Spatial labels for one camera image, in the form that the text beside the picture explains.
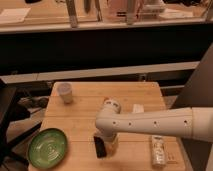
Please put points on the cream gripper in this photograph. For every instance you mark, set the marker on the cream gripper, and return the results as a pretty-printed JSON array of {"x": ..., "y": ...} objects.
[{"x": 111, "y": 145}]

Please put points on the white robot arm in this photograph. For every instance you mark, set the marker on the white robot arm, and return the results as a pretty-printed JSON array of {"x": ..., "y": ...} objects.
[{"x": 188, "y": 122}]

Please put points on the green plate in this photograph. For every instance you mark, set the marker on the green plate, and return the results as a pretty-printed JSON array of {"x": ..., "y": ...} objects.
[{"x": 47, "y": 149}]

